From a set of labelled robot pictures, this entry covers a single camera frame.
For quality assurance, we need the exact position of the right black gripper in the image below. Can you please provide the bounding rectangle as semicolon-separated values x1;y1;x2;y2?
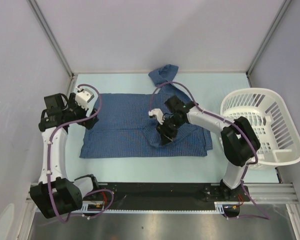
155;115;185;146

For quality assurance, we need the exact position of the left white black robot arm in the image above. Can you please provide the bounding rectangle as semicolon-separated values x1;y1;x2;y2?
29;89;101;219

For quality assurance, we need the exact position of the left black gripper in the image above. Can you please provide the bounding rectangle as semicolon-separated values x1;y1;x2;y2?
62;93;99;130

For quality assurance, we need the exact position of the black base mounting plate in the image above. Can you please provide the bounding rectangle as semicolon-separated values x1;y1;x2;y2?
82;181;251;211

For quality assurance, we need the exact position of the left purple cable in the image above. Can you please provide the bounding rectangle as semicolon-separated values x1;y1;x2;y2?
38;83;115;227

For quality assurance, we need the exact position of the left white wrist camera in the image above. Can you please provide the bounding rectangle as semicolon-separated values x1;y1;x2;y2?
74;87;95;111

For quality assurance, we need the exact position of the white slotted cable duct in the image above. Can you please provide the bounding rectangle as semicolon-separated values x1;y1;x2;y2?
71;202;239;216

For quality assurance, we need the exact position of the left aluminium frame post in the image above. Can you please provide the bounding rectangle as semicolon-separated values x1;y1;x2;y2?
27;0;74;79

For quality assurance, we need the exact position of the aluminium front rail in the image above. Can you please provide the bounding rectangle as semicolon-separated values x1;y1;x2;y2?
25;182;299;203

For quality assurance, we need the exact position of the right aluminium frame post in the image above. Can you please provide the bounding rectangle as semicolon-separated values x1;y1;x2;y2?
245;0;293;79

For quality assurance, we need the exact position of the white plastic laundry basket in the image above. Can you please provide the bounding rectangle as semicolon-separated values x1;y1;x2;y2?
220;87;300;170

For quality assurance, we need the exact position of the purple cable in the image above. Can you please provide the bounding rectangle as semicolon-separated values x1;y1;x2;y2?
38;83;115;227
149;81;270;221

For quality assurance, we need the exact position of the blue checkered long sleeve shirt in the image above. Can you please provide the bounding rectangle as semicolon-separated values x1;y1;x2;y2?
79;63;214;159

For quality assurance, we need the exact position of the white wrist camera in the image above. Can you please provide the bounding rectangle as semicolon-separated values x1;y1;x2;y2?
74;87;95;111
148;108;165;125

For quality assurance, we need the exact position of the aluminium frame post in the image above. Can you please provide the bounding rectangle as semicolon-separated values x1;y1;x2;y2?
245;0;293;79
27;0;74;79

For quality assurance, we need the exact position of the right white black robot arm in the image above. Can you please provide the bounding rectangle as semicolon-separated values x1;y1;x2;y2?
148;95;261;201

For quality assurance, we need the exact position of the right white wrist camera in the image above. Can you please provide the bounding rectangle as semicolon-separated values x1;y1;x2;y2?
148;108;165;125

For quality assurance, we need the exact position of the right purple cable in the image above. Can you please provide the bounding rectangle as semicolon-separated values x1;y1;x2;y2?
149;81;270;221

